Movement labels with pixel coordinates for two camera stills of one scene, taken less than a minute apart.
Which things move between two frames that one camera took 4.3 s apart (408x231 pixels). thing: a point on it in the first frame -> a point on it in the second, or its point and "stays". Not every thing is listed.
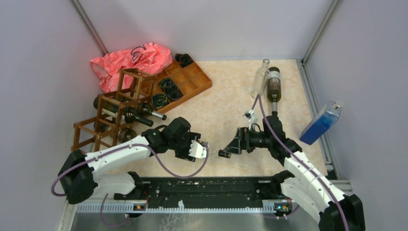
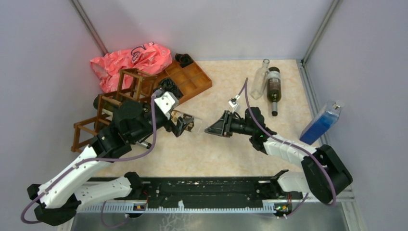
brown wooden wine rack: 114,111 stays
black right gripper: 240,141 -> 222,127
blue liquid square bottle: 326,118 stays
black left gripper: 190,135 -> 182,123
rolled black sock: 172,91 stays
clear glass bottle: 260,83 stays
